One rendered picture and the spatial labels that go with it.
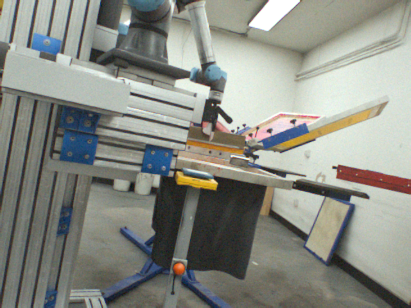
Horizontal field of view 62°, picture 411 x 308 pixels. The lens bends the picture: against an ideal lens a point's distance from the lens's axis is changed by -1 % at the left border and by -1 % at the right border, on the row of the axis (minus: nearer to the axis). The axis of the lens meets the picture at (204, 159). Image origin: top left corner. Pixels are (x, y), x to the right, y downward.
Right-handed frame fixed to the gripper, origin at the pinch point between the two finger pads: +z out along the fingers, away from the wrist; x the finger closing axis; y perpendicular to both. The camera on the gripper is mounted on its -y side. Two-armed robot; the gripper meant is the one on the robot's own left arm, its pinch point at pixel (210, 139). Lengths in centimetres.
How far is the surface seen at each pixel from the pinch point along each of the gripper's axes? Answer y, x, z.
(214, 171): 2.8, 46.6, 12.2
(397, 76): -199, -150, -106
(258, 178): -15, 47, 12
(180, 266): 11, 69, 43
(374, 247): -200, -126, 68
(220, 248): -9, 35, 45
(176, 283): 11, 66, 50
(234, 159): -17.5, -11.4, 8.1
